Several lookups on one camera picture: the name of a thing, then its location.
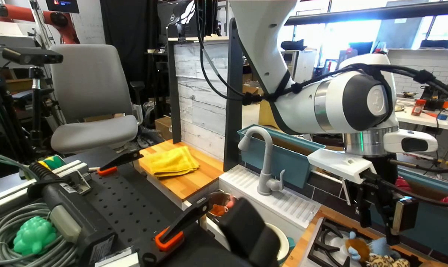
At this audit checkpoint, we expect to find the black clamp with orange handle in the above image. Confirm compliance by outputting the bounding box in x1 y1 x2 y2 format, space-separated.
97 149 144 177
142 191 232 264

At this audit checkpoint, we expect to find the grey office chair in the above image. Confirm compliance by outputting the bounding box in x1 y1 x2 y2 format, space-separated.
49 44 147 155

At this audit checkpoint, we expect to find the small wall screen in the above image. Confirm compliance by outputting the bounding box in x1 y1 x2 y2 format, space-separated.
46 0 80 14

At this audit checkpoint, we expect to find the yellow cloth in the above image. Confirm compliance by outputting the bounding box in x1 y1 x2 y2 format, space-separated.
144 146 200 178

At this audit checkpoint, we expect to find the light blue plush toy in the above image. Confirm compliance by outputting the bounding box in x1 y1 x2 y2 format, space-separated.
369 237 401 261

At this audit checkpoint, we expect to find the green and yellow object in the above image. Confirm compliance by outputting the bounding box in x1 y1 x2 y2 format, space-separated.
37 155 66 171

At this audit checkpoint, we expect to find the metal pot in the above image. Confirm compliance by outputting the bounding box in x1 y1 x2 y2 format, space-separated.
208 191 236 218

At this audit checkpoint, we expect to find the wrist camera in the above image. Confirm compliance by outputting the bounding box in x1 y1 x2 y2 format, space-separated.
307 148 377 185

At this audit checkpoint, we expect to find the leopard print plush toy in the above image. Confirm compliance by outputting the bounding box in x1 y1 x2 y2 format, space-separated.
365 253 411 267

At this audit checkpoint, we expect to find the green rubber toy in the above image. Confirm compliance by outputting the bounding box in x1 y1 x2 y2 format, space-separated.
13 216 58 256

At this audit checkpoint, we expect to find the brown and blue plush toy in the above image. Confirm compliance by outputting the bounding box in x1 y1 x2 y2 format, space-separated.
344 232 372 267

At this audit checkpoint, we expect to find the cardboard box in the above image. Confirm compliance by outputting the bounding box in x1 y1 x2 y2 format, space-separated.
155 116 173 141

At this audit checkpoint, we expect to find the grey toy tap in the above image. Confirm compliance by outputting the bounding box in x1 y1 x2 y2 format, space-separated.
238 126 286 196

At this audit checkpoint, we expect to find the camera on tripod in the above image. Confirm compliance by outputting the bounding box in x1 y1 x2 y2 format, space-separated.
0 47 65 158

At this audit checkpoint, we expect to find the coil of grey cable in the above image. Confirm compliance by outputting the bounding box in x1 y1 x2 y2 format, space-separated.
0 202 80 267

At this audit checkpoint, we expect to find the monitor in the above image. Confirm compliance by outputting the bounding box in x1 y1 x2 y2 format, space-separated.
157 1 195 38

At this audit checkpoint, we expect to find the orange bottle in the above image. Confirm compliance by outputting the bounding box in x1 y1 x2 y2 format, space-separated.
411 99 427 116

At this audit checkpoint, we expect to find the aluminium rail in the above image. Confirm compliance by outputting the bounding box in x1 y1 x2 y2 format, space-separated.
0 159 92 220

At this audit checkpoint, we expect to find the black curtain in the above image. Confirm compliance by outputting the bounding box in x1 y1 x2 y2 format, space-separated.
99 0 160 105

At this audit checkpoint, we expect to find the white bowl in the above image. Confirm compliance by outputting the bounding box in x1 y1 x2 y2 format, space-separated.
265 222 290 264

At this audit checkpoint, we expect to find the white cabinet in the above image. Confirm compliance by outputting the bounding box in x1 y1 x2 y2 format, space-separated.
282 48 318 84

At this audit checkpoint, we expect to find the white table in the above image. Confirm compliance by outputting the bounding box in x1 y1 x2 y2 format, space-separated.
394 96 448 132

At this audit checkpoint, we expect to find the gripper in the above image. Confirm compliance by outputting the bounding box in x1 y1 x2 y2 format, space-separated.
357 156 401 246

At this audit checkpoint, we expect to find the toy kitchen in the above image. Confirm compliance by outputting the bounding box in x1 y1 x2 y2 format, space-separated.
133 19 448 267

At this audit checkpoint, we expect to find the black power brick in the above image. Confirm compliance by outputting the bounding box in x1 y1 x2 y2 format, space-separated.
29 161 119 267

